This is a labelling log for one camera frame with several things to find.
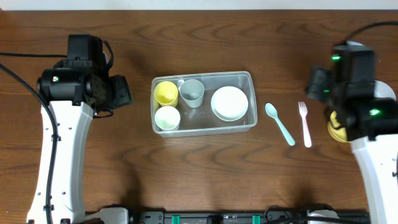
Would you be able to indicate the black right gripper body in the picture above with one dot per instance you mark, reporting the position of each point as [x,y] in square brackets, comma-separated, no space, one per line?
[318,84]

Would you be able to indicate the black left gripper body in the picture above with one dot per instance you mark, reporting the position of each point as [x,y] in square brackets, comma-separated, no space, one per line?
[121,91]

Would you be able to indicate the yellow plastic bowl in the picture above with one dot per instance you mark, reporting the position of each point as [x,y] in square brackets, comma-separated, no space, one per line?
[335,129]

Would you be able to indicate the yellow plastic cup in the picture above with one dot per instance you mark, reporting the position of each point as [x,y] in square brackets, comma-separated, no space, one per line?
[165,94]

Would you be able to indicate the pale green plastic cup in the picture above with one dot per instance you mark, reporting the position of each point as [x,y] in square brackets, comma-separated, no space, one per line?
[167,118]

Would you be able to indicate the grey plastic cup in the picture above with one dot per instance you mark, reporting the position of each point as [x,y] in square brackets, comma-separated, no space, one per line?
[192,91]

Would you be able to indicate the grey plastic bowl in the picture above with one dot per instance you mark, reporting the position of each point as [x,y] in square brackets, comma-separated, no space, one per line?
[382,90]

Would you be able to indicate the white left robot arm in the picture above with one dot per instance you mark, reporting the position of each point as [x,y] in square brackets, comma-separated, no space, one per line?
[58,195]

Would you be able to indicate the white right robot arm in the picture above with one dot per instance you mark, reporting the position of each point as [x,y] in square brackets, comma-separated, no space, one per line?
[377,161]

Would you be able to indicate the clear plastic container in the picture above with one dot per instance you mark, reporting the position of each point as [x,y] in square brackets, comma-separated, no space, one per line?
[202,120]

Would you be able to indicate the pink plastic fork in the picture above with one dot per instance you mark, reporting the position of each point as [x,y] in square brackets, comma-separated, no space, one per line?
[306,133]

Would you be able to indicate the mint green plastic spoon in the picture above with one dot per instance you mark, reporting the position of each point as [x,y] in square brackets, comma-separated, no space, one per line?
[272,112]

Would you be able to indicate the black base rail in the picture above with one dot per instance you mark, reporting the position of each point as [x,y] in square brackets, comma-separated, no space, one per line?
[272,214]

